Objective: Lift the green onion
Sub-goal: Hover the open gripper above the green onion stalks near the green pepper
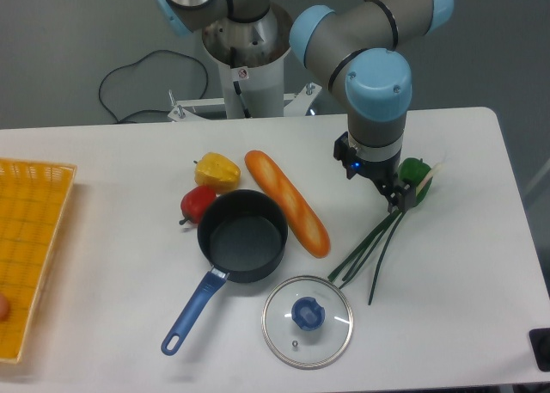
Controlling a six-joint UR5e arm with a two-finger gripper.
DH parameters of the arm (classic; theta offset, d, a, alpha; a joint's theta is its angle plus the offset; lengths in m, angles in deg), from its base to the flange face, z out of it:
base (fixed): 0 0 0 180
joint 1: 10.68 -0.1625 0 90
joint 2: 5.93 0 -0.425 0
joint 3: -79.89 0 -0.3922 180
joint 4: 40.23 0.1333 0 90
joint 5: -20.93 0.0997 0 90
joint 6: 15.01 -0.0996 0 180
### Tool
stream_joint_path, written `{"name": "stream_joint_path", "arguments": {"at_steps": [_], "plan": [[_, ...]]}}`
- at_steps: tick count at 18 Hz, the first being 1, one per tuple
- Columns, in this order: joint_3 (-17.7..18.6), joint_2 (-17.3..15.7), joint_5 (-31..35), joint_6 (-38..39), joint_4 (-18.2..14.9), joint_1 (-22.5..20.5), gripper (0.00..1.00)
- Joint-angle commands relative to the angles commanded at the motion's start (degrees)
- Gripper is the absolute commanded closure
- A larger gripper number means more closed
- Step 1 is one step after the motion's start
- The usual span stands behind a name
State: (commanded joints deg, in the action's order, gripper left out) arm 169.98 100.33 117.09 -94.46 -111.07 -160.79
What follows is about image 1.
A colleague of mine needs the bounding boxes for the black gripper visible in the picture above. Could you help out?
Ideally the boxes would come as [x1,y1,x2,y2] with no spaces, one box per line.
[333,132,417,213]

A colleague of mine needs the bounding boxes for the green onion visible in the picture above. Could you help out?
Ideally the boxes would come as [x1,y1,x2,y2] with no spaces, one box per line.
[327,163,443,305]

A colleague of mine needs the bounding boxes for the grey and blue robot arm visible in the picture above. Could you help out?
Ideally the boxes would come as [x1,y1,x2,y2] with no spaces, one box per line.
[156,0,454,212]

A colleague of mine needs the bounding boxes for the green bell pepper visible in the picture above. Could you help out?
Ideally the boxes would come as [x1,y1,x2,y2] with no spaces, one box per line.
[397,157,432,214]

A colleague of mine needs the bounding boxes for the orange baguette bread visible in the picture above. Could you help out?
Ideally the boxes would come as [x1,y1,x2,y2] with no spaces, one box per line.
[245,150,331,258]

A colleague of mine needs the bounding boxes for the glass lid with blue knob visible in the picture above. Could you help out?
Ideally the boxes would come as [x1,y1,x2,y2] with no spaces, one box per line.
[261,275,354,370]

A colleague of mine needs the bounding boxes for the yellow bell pepper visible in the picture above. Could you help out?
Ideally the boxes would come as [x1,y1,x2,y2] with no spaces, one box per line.
[193,152,241,194]

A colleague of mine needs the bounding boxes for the black object at table edge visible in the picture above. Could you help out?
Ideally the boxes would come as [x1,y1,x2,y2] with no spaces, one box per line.
[529,328,550,372]

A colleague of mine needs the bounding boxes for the red bell pepper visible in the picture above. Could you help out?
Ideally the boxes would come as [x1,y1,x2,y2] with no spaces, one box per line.
[179,186,217,225]

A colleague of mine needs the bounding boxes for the yellow woven basket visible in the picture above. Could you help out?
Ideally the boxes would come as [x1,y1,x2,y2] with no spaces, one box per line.
[1,158,77,364]

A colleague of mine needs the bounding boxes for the dark saucepan with blue handle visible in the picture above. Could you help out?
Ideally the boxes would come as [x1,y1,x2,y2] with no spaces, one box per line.
[161,189,289,356]

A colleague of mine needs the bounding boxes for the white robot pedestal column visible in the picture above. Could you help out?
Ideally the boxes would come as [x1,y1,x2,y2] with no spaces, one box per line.
[202,3,292,119]

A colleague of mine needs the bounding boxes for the white metal base frame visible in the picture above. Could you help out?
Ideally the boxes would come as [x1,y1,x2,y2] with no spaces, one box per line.
[166,82,322,122]

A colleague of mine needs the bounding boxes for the black cable on floor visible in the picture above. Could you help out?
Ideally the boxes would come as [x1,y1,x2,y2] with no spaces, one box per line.
[98,49,210,125]

